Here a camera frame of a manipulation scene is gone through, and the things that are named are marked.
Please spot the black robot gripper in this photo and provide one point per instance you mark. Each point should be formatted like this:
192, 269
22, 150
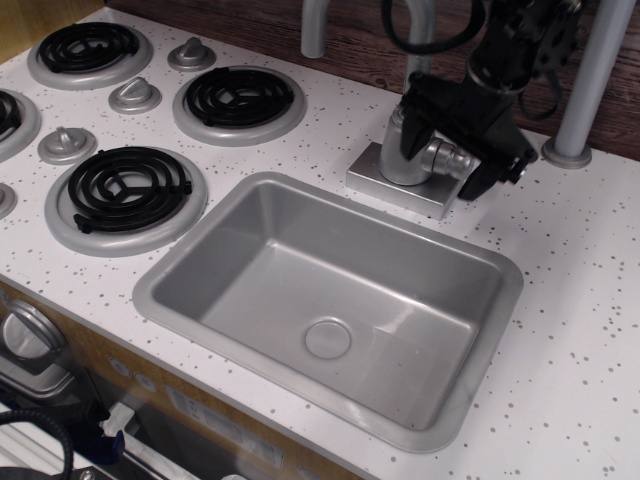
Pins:
476, 113

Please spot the silver faucet lever handle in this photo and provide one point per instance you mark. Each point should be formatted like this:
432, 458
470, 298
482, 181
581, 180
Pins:
444, 158

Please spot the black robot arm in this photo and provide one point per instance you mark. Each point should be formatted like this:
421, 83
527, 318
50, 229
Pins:
523, 40

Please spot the grey toy sink basin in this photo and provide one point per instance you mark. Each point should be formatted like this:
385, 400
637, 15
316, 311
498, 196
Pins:
386, 324

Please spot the silver support pole with base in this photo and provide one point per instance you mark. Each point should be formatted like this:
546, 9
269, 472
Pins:
569, 148

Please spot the back right black burner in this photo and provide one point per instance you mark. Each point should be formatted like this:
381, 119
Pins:
238, 106

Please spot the silver stove knob back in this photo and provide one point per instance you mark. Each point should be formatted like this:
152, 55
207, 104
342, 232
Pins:
191, 56

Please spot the silver stove knob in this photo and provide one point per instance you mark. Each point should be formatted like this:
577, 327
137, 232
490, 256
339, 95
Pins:
66, 146
191, 56
135, 97

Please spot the silver stove knob middle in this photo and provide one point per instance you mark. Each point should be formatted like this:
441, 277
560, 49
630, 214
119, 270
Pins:
135, 97

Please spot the front right black burner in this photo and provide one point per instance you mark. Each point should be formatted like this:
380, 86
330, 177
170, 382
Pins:
125, 201

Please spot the back left black burner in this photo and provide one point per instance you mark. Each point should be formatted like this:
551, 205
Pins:
88, 56

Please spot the silver stove knob front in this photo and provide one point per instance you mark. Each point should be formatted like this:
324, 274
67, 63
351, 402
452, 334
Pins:
66, 146

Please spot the left edge black burner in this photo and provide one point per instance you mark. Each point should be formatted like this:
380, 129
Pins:
20, 123

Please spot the silver oven dial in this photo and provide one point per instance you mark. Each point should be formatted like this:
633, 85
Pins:
29, 339

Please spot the blue black clamp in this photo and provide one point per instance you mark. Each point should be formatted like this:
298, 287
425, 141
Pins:
97, 444

